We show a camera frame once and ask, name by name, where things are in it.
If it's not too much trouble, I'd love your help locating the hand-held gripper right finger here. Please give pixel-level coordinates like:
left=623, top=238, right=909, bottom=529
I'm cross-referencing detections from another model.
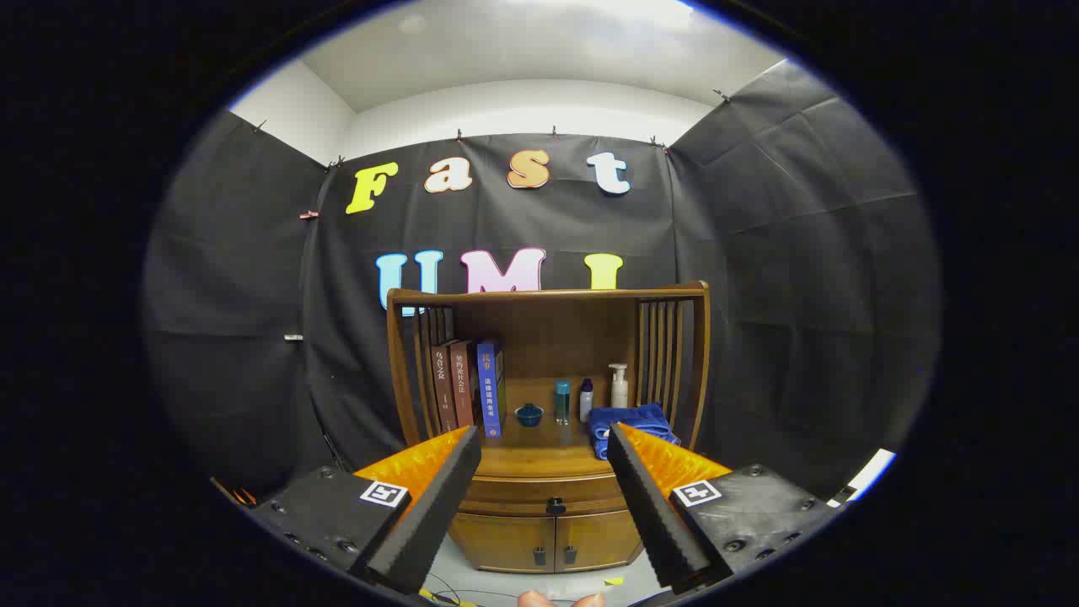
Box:
left=605, top=421, right=846, bottom=595

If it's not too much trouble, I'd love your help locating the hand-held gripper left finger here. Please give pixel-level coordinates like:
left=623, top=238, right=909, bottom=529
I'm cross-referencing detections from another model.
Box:
left=244, top=424, right=483, bottom=596

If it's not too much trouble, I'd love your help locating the wooden drawer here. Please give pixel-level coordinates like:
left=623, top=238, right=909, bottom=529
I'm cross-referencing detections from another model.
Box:
left=458, top=472, right=631, bottom=518

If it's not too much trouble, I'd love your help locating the wooden cabinet door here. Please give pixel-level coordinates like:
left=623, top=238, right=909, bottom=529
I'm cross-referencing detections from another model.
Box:
left=449, top=514, right=557, bottom=574
left=555, top=510, right=644, bottom=572

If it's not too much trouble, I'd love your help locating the wooden countertop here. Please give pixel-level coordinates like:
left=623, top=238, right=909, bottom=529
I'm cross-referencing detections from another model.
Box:
left=421, top=375, right=675, bottom=480

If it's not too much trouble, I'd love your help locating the wooden cabinet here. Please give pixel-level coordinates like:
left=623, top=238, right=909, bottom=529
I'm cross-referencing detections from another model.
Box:
left=386, top=281, right=711, bottom=576

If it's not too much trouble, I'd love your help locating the blue towel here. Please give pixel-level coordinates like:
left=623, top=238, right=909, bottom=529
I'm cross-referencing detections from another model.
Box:
left=588, top=403, right=681, bottom=460

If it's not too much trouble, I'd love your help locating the dark brown book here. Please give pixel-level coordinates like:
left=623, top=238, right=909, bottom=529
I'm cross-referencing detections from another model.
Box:
left=432, top=341, right=460, bottom=432

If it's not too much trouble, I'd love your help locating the blue book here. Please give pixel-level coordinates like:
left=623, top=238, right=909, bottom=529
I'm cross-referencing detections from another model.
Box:
left=476, top=339, right=507, bottom=438

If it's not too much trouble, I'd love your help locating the black floor cable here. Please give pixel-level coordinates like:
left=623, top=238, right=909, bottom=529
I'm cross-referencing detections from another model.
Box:
left=421, top=572, right=523, bottom=606

